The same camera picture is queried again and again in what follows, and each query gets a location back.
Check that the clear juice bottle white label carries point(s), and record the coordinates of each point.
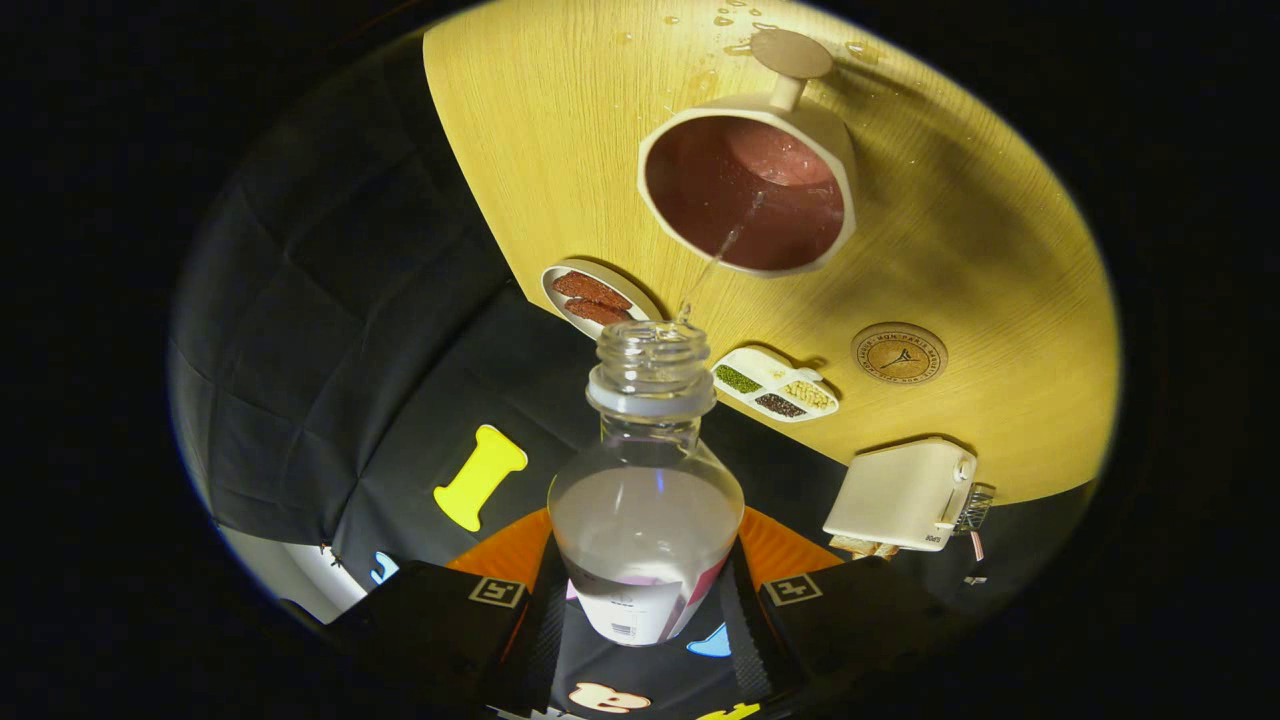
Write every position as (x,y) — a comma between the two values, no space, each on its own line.
(645,530)

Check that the round wooden coaster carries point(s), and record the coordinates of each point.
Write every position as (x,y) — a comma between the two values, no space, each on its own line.
(900,353)

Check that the metal mesh holder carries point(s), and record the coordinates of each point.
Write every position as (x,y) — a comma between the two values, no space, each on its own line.
(978,505)

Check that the white round plate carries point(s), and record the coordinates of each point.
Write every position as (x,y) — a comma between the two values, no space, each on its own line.
(640,298)

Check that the red meat piece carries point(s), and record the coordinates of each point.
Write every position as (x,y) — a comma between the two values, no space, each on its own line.
(590,288)
(600,312)

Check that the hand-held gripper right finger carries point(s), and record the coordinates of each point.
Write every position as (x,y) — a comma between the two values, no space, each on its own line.
(745,640)

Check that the white toaster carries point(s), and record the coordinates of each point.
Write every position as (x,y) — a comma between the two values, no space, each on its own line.
(895,495)

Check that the striped straw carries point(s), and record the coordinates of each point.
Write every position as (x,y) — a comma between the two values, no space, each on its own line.
(976,545)

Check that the toast bread slice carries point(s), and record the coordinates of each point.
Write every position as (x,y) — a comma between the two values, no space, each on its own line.
(848,545)
(883,550)

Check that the white divided grain dish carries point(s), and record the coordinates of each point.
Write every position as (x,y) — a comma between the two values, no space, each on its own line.
(770,368)

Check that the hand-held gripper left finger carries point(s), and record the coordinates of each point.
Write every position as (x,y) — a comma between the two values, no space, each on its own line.
(540,640)

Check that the wooden table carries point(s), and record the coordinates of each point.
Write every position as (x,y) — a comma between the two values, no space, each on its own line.
(560,150)

